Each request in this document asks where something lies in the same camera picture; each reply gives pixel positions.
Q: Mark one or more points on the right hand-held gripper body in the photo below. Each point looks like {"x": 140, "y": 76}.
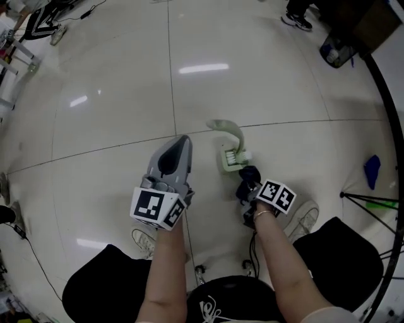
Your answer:
{"x": 276, "y": 195}

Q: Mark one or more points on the white table frame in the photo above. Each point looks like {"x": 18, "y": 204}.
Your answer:
{"x": 25, "y": 52}

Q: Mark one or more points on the black mesh waste bin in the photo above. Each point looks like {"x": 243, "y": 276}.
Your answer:
{"x": 344, "y": 58}

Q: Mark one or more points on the person's right forearm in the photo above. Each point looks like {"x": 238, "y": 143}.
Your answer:
{"x": 284, "y": 268}

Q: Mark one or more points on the black curved hoop frame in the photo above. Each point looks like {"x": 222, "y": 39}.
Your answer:
{"x": 389, "y": 97}

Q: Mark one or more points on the person's right leg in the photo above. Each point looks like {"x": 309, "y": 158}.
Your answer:
{"x": 341, "y": 261}

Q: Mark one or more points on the black printed garment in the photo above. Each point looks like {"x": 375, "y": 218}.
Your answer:
{"x": 236, "y": 293}

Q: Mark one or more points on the person's left leg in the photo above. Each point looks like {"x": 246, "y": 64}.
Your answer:
{"x": 104, "y": 284}

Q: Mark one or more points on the brown wooden cabinet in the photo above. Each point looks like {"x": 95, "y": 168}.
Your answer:
{"x": 372, "y": 22}

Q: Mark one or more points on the person's white shoe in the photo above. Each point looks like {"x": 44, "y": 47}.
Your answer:
{"x": 142, "y": 241}
{"x": 303, "y": 217}

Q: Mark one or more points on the person's left white shoe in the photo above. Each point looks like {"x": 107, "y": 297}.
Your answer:
{"x": 142, "y": 241}

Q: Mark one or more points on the person's left forearm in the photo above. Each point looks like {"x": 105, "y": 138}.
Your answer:
{"x": 164, "y": 277}

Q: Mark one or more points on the black tripod stand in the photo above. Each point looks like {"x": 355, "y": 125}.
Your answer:
{"x": 342, "y": 194}

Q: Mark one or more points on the person's right beige sleeve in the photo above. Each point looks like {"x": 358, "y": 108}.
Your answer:
{"x": 331, "y": 317}

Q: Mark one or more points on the bright blue cloth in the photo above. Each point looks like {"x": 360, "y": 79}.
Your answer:
{"x": 372, "y": 170}

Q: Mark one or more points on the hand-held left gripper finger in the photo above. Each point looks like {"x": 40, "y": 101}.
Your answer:
{"x": 187, "y": 161}
{"x": 154, "y": 159}

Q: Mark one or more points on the person's leg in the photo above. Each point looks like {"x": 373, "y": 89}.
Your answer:
{"x": 341, "y": 261}
{"x": 104, "y": 284}

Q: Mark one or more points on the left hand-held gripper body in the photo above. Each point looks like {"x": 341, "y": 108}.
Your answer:
{"x": 151, "y": 205}

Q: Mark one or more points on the green plastic object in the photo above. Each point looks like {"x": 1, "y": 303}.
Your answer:
{"x": 378, "y": 205}

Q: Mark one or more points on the person's right white shoe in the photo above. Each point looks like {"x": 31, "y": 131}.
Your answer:
{"x": 303, "y": 217}

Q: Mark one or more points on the dark blue wiping cloth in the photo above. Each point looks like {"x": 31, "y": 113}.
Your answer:
{"x": 249, "y": 175}

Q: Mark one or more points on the stool caster wheel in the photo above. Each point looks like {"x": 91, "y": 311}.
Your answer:
{"x": 247, "y": 266}
{"x": 199, "y": 271}

